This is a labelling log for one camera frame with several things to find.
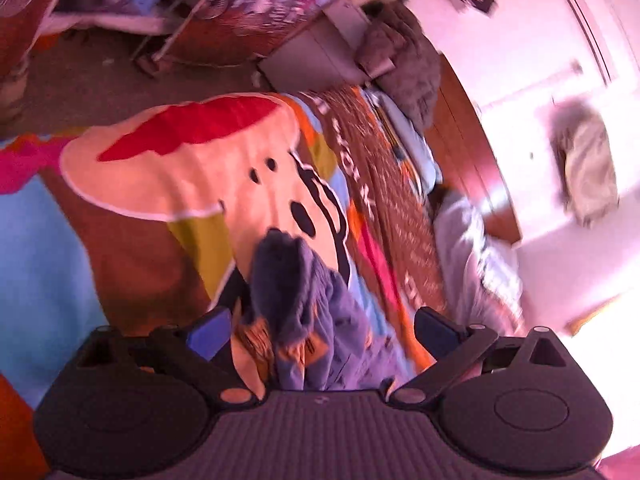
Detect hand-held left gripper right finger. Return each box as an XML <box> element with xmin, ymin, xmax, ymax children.
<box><xmin>390</xmin><ymin>306</ymin><xmax>583</xmax><ymax>408</ymax></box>

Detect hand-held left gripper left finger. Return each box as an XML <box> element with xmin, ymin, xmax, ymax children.
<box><xmin>75</xmin><ymin>305</ymin><xmax>258</xmax><ymax>406</ymax></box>

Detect blue car-print pants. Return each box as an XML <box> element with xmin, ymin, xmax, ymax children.
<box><xmin>235</xmin><ymin>227</ymin><xmax>421</xmax><ymax>393</ymax></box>

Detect lavender duvet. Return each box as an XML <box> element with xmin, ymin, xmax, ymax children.
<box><xmin>432</xmin><ymin>187</ymin><xmax>526</xmax><ymax>336</ymax></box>

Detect colourful cartoon bed sheet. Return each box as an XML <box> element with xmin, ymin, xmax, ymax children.
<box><xmin>0</xmin><ymin>85</ymin><xmax>451</xmax><ymax>480</ymax></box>

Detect wooden headboard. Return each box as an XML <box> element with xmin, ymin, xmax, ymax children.
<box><xmin>425</xmin><ymin>52</ymin><xmax>523</xmax><ymax>246</ymax></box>

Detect light blue pillow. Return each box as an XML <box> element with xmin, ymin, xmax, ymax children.
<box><xmin>370</xmin><ymin>90</ymin><xmax>441</xmax><ymax>196</ymax></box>

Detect beige hanging cloth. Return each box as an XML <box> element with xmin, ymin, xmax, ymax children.
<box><xmin>550</xmin><ymin>100</ymin><xmax>621</xmax><ymax>228</ymax></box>

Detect brown quilted jacket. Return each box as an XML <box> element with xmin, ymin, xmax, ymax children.
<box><xmin>355</xmin><ymin>0</ymin><xmax>443</xmax><ymax>131</ymax></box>

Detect white nightstand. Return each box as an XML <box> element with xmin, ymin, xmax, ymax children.
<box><xmin>257</xmin><ymin>0</ymin><xmax>386</xmax><ymax>93</ymax></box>

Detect wooden picture frame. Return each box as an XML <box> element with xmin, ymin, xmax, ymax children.
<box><xmin>565</xmin><ymin>294</ymin><xmax>623</xmax><ymax>336</ymax></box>

